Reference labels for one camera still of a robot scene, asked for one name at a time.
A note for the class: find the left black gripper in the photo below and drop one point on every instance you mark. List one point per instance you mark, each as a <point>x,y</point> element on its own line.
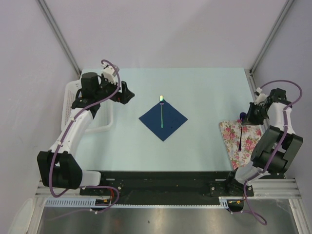
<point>124,96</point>

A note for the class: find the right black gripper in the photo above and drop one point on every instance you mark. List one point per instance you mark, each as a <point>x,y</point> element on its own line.
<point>250,120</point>

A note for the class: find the purple metal spoon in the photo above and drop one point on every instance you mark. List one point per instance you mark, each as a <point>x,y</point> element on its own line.
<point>242,116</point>

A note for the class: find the iridescent metal fork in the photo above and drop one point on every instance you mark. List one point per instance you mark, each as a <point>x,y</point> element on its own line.
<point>161,102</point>

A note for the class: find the dark blue paper napkin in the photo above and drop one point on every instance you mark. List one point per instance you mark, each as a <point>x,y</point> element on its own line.
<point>163,120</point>

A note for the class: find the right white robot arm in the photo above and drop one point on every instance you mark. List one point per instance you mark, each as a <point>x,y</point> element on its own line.
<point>279,145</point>

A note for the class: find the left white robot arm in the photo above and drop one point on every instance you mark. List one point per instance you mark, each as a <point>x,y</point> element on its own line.
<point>57,166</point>

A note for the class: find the floral plastic tray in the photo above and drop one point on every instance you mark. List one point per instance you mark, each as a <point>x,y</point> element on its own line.
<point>230,131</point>

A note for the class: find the aluminium frame rail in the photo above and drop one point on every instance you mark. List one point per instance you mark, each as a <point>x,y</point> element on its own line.
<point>262,189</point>

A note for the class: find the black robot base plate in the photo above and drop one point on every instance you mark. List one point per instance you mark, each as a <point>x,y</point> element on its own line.
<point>167,188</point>

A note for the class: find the white slotted cable duct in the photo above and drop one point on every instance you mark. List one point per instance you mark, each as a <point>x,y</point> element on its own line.
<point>70,202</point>

